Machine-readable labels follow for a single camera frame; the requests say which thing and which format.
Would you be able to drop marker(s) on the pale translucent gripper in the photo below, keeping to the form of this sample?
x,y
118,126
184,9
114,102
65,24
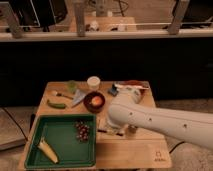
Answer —
x,y
115,129

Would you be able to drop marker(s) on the wooden felt eraser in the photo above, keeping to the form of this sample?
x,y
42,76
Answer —
x,y
110,132

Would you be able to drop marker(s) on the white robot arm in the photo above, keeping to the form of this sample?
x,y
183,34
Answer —
x,y
191,127

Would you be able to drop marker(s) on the green plastic tray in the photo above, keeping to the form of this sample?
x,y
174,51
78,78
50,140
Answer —
x,y
60,132

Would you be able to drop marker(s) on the small metal cup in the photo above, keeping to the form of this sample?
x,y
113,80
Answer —
x,y
132,129

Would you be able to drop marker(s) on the pile of brown beans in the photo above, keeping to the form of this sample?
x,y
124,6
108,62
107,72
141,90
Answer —
x,y
82,131

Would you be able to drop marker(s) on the orange fruit in bowl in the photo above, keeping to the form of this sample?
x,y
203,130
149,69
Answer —
x,y
96,101

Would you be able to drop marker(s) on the dark brown bowl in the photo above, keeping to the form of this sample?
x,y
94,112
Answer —
x,y
87,102

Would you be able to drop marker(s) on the dark blue clip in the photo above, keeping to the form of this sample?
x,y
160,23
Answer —
x,y
113,91

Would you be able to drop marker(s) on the grey knife blade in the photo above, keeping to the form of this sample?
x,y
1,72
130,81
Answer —
x,y
78,97

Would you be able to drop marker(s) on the white cup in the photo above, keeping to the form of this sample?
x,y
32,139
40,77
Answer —
x,y
93,83

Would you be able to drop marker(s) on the terracotta red plate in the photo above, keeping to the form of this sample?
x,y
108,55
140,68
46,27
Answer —
x,y
144,85

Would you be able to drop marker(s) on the green cucumber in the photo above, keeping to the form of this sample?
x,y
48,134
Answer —
x,y
56,105

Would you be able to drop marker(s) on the yellow corn cob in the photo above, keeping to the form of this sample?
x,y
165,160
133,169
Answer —
x,y
48,151

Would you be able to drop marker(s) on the white handled utensil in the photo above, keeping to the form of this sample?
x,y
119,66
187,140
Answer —
x,y
120,86

